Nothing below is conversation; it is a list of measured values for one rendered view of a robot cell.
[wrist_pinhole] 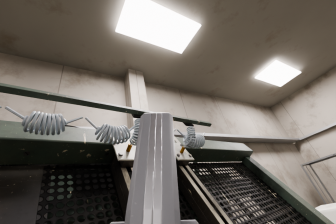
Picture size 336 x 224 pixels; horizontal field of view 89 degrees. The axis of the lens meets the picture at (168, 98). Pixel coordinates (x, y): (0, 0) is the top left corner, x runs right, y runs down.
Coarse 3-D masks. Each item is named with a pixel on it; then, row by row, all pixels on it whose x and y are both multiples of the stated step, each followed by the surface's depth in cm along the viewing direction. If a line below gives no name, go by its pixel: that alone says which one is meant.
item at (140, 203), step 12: (144, 120) 9; (144, 132) 8; (144, 144) 8; (144, 156) 7; (132, 168) 7; (144, 168) 7; (132, 180) 7; (144, 180) 6; (132, 192) 6; (144, 192) 6; (132, 204) 6; (144, 204) 6; (132, 216) 5; (144, 216) 5
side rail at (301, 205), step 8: (248, 160) 124; (256, 168) 118; (264, 168) 120; (264, 176) 114; (272, 176) 113; (272, 184) 109; (280, 184) 107; (280, 192) 105; (288, 192) 102; (288, 200) 101; (296, 200) 98; (304, 200) 100; (296, 208) 97; (304, 208) 95; (312, 208) 95; (304, 216) 94; (312, 216) 91; (320, 216) 91
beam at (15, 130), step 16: (0, 128) 52; (16, 128) 55; (80, 128) 68; (0, 144) 50; (16, 144) 52; (32, 144) 54; (48, 144) 56; (64, 144) 59; (80, 144) 62; (96, 144) 65; (208, 144) 106; (224, 144) 118; (240, 144) 132; (0, 160) 52; (16, 160) 54; (32, 160) 56; (48, 160) 58; (64, 160) 61; (80, 160) 64; (96, 160) 68; (112, 160) 71; (192, 160) 98; (208, 160) 106; (224, 160) 115; (240, 160) 126
